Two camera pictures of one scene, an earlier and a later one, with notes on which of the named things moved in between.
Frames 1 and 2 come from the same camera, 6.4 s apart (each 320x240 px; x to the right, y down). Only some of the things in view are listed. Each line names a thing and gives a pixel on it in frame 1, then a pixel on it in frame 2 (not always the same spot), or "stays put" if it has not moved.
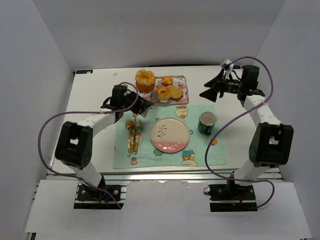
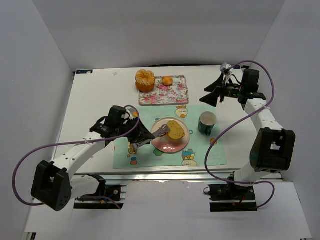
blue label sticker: x=88 y=71 stays put
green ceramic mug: x=206 y=122 stays put
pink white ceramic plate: x=169 y=135 stays put
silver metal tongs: x=153 y=98 -> x=160 y=133
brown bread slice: x=177 y=93 -> x=176 y=132
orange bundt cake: x=145 y=80 stays put
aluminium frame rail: x=121 y=175 stays put
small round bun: x=167 y=80 stays put
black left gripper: x=136 y=103 -> x=135 y=131
